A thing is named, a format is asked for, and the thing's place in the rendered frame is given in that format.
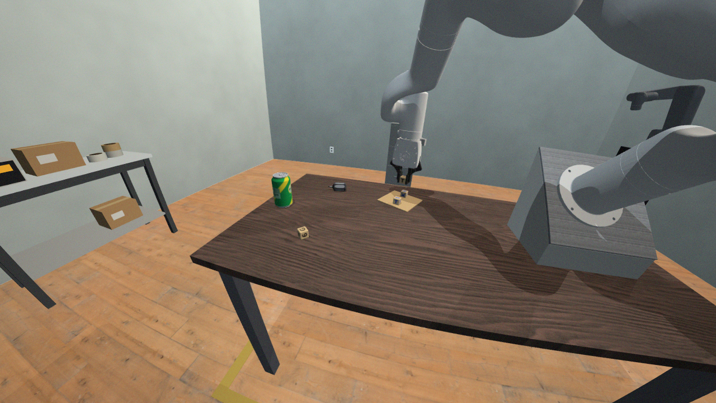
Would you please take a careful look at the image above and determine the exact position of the tan square mat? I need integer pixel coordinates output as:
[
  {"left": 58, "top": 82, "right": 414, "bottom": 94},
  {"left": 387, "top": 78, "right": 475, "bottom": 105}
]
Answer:
[{"left": 377, "top": 190, "right": 422, "bottom": 212}]

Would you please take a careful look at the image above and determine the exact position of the green drink can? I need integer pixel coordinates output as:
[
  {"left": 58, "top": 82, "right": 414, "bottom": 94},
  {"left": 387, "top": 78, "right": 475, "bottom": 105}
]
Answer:
[{"left": 271, "top": 172, "right": 293, "bottom": 208}]

